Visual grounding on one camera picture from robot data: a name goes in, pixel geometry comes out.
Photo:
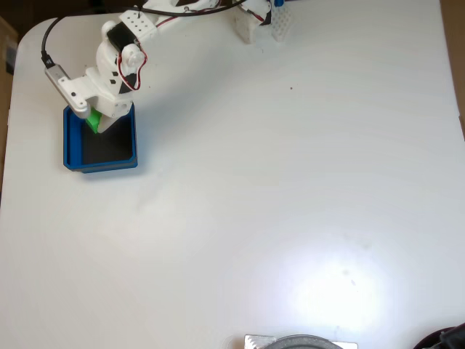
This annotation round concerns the green cube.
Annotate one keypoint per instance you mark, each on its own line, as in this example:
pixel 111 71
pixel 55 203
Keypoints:
pixel 93 121

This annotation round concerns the blue box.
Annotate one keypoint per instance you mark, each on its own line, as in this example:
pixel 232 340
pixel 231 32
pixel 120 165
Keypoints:
pixel 109 165

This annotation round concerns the cardboard box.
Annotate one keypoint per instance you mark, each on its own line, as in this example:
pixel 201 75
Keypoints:
pixel 7 43

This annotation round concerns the blue clamp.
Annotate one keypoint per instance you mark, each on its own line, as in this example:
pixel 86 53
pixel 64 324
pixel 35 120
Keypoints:
pixel 279 3

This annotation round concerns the grey round object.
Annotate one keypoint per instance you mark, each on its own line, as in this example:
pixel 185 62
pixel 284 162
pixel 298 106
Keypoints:
pixel 305 341

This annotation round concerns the black object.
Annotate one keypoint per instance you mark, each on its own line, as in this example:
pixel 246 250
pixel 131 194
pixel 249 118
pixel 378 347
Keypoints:
pixel 447 338

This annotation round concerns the silver camera box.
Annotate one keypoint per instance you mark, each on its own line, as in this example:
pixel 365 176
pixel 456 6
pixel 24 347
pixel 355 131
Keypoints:
pixel 67 89

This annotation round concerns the white perforated base plate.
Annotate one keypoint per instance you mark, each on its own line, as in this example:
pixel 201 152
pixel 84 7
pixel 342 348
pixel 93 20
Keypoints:
pixel 281 23

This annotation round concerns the silver metal bracket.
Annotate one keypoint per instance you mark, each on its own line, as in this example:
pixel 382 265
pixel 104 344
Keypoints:
pixel 254 342

